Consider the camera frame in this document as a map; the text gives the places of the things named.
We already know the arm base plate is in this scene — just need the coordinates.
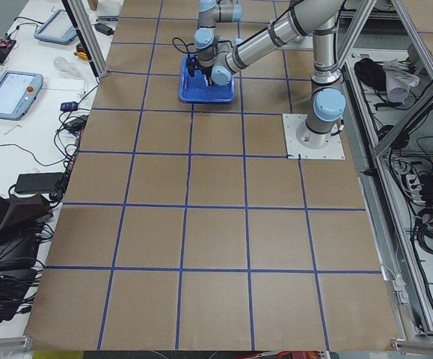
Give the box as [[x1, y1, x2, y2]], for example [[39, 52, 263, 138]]
[[282, 114, 346, 160]]

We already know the teach pendant near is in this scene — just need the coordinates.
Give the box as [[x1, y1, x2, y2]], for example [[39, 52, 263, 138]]
[[0, 70, 43, 120]]

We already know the black power brick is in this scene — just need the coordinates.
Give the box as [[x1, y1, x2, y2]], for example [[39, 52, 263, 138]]
[[14, 172, 64, 194]]

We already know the aluminium frame post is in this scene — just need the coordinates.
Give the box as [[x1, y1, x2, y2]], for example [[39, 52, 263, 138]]
[[61, 0, 108, 79]]

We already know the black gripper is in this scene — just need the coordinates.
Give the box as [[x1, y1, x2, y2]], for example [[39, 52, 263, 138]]
[[185, 54, 197, 75], [196, 56, 213, 86]]

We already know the crumpled grey cloth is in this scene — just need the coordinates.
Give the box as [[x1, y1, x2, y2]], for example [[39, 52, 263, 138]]
[[382, 59, 420, 104]]

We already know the blue plastic tray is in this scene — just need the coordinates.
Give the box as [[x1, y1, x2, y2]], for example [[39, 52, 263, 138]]
[[179, 55, 234, 103]]

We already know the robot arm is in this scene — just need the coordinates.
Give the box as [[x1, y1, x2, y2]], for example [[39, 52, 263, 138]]
[[185, 1, 242, 85], [185, 1, 346, 150]]

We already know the teach pendant far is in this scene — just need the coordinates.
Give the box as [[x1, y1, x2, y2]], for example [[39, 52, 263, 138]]
[[34, 9, 77, 45]]

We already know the teach pendant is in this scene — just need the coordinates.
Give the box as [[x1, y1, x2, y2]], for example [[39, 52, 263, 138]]
[[34, 9, 77, 45], [0, 70, 43, 120]]

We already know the small blue device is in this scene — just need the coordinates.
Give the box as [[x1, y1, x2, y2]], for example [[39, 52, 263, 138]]
[[60, 101, 79, 112]]

